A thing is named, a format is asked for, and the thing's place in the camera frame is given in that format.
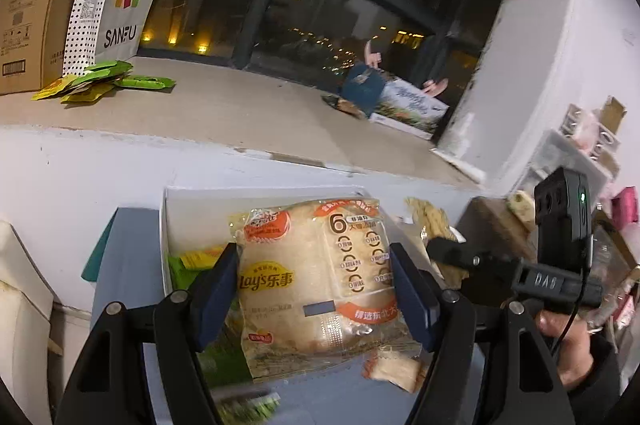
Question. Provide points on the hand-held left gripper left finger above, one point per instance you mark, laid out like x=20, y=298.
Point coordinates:
x=215, y=295

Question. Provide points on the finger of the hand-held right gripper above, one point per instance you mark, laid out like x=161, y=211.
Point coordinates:
x=450, y=250

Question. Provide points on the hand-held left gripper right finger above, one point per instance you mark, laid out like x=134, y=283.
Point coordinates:
x=410, y=300

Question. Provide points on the white cardboard box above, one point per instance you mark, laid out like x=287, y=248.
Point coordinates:
x=200, y=215

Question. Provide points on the beige potato chips packet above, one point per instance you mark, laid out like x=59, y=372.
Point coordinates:
x=310, y=280

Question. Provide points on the person's right forearm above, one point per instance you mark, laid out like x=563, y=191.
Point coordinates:
x=600, y=385

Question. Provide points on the person's right hand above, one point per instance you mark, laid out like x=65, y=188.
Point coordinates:
x=570, y=335

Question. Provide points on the green seaweed snack packet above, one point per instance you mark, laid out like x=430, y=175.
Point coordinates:
x=185, y=277

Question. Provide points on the yellow green snack packet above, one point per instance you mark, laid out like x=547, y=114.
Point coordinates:
x=202, y=257

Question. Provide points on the pale yellow tissue box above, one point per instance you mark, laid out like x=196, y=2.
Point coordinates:
x=521, y=205

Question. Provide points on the pink packet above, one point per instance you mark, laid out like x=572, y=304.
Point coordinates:
x=626, y=205

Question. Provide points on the clear plastic drawer unit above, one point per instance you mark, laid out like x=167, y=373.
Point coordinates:
x=565, y=145

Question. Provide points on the white coconut snack packet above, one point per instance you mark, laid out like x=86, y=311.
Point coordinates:
x=395, y=370

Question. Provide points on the blue grey tablecloth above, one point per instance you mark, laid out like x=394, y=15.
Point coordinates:
x=130, y=255

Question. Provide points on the printed mushroom gift box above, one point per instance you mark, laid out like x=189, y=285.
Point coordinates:
x=410, y=110

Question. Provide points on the pink plastic item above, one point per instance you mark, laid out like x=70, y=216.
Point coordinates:
x=436, y=87
x=371, y=55

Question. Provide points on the brown wrapper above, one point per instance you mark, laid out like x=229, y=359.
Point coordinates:
x=345, y=105

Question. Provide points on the dark blue bag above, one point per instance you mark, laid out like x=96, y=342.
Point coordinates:
x=364, y=87

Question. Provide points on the pile of green yellow sachets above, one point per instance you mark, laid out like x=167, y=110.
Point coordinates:
x=100, y=80

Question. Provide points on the brown cardboard box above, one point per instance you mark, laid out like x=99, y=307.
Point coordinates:
x=35, y=15

